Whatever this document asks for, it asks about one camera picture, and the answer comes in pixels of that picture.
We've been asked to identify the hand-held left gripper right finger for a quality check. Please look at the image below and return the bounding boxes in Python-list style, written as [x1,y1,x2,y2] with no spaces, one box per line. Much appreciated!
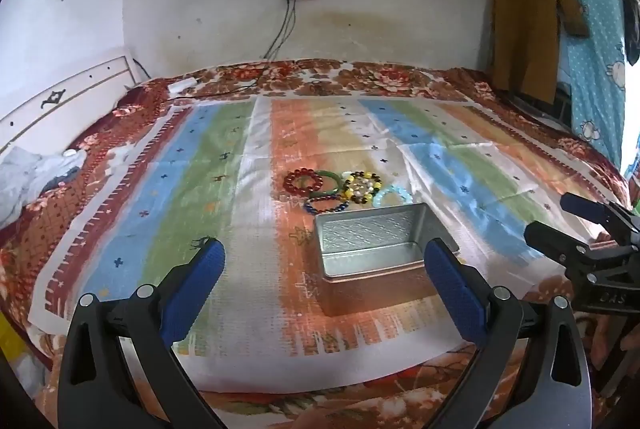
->
[424,238,596,429]

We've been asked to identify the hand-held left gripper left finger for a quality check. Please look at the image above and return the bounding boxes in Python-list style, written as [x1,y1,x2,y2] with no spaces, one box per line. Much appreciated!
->
[57,238,227,429]

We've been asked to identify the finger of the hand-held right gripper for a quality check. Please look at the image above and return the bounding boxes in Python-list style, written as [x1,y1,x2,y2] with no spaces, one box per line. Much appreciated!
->
[523,220,608,282]
[560,192,640,247]

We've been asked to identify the silver metal tin box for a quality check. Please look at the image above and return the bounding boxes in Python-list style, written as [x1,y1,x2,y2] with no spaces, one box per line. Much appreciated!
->
[314,203,462,316]

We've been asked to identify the light blue bead bracelet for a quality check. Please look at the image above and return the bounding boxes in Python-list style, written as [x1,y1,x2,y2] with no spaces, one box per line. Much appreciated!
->
[372,186,415,209]

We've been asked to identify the striped printed mat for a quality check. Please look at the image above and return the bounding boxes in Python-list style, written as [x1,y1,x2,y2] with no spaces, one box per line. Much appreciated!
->
[27,95,610,394]

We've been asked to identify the blue dotted hanging blanket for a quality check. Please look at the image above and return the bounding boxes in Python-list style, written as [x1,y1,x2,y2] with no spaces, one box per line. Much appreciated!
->
[500,0,629,170]

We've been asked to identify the green bangle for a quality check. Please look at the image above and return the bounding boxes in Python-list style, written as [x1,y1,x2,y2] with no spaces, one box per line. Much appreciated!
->
[311,169,347,200]

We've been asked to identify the yellow object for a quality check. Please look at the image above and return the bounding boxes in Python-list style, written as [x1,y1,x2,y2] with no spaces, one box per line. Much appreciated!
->
[0,316,27,377]

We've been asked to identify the brown hanging garment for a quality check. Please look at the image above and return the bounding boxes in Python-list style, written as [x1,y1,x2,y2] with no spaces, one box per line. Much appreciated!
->
[492,0,589,106]

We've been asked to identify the grey crumpled clothes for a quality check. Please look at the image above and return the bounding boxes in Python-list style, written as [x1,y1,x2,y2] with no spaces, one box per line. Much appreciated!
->
[0,146,87,231]

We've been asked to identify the red floral bedsheet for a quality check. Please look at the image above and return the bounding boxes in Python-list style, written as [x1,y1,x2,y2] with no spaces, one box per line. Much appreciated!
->
[0,58,635,429]

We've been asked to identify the white headboard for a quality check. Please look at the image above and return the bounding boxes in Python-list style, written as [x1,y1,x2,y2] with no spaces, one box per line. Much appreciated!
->
[0,55,139,150]

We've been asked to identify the red bead bracelet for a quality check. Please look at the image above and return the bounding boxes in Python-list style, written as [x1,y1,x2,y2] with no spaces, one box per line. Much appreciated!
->
[283,169,325,195]

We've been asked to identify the multicolour glass bead bracelet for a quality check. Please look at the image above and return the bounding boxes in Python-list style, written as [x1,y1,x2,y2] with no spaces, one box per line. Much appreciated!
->
[303,195,352,215]

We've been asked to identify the white bead bracelet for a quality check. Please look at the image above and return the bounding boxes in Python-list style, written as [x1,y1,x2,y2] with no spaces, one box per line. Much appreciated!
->
[349,176,377,198]

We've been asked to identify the yellow and black bead bracelet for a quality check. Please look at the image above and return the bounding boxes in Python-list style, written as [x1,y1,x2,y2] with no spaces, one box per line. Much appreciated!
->
[341,168,384,205]

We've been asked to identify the black charger cable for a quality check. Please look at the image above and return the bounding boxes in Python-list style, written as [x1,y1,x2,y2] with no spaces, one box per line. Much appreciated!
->
[167,79,261,101]

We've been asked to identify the black wall cable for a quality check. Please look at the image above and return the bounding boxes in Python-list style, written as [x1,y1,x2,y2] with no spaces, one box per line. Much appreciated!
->
[263,0,299,60]

